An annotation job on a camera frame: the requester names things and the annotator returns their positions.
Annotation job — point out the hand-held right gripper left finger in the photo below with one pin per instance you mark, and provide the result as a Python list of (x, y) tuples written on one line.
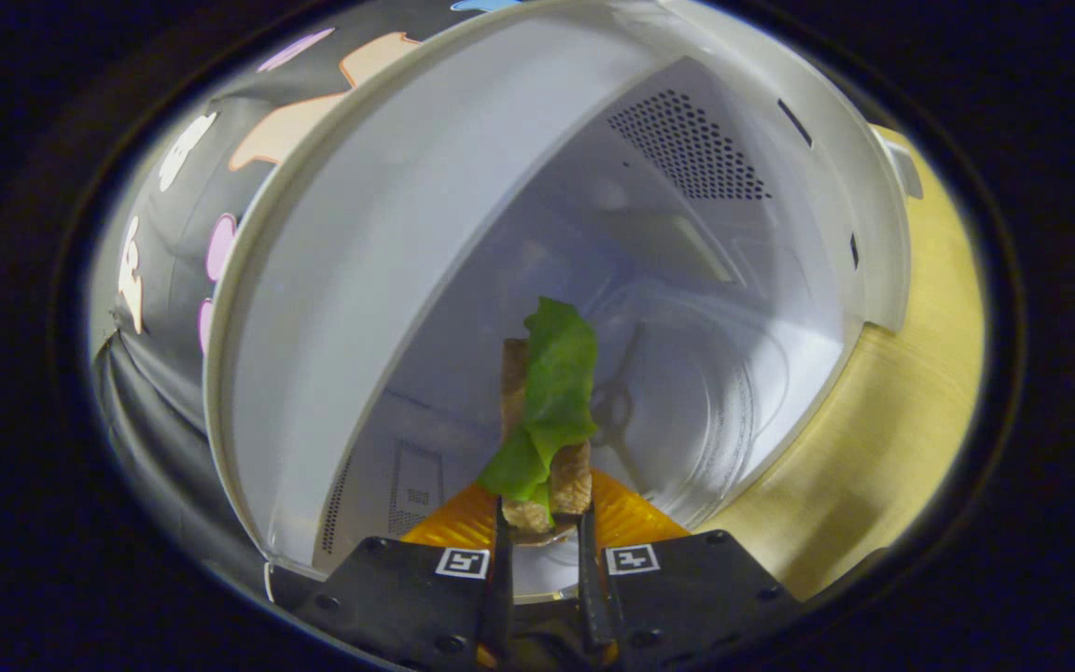
[(407, 597)]

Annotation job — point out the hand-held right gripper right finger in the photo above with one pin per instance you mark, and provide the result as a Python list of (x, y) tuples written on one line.
[(687, 597)]

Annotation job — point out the lettuce sandwich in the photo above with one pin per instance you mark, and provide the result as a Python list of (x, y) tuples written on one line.
[(556, 373)]

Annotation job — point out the white microwave oven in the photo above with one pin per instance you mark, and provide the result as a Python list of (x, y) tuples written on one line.
[(360, 233)]

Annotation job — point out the glass microwave turntable plate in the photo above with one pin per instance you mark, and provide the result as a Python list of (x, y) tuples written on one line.
[(715, 392)]

